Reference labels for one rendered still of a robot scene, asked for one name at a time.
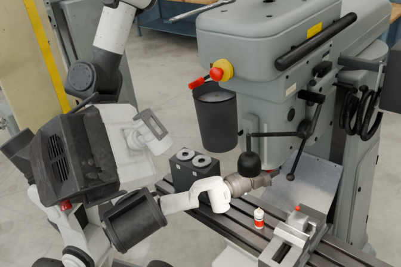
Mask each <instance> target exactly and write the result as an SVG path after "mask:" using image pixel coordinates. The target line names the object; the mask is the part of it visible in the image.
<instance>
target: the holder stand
mask: <svg viewBox="0 0 401 267"><path fill-rule="evenodd" d="M169 165H170V168H171V175H172V181H173V184H174V188H176V189H178V190H180V191H182V192H186V191H189V189H190V188H191V187H192V185H193V184H194V182H196V181H198V180H200V179H204V178H209V177H212V176H220V177H221V172H220V161H219V160H218V159H215V158H213V157H210V156H207V155H205V154H202V153H199V152H197V151H194V150H191V149H189V148H186V147H183V148H182V149H181V150H180V151H178V152H177V153H176V154H174V155H173V156H172V157H171V158H170V159H169ZM198 199H199V200H201V201H203V202H206V203H208V204H209V203H210V200H209V196H207V197H204V196H203V194H202V192H200V193H199V195H198Z"/></svg>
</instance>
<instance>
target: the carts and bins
mask: <svg viewBox="0 0 401 267"><path fill-rule="evenodd" d="M192 93H193V95H192V97H193V100H194V104H195V109H196V115H197V118H198V124H199V130H200V135H201V139H202V145H203V147H204V149H206V150H208V151H210V152H212V153H225V152H228V151H230V150H232V149H234V148H235V147H236V146H237V142H238V134H237V133H238V123H237V100H236V92H235V91H231V90H228V89H225V88H222V87H220V86H219V84H218V82H216V81H213V80H210V81H206V82H205V83H204V84H202V85H200V86H198V87H196V88H194V89H193V90H192Z"/></svg>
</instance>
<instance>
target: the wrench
mask: <svg viewBox="0 0 401 267"><path fill-rule="evenodd" d="M234 1H236V0H219V1H217V2H216V3H213V4H210V5H207V6H204V7H201V8H198V9H196V10H193V11H189V12H187V13H184V14H181V15H178V16H175V17H172V18H170V19H169V20H170V21H177V20H181V19H183V18H186V17H189V16H191V15H194V14H197V13H200V12H202V11H206V10H208V9H211V8H214V7H217V6H219V5H223V4H229V3H232V2H234Z"/></svg>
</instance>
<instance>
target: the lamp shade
mask: <svg viewBox="0 0 401 267"><path fill-rule="evenodd" d="M237 172H238V174H240V175H241V176H243V177H245V178H254V177H256V176H258V175H259V174H260V173H261V160H260V157H259V155H258V154H257V153H256V152H253V151H252V152H251V154H250V155H248V154H247V153H246V151H245V152H242V153H241V154H240V156H239V158H238V161H237Z"/></svg>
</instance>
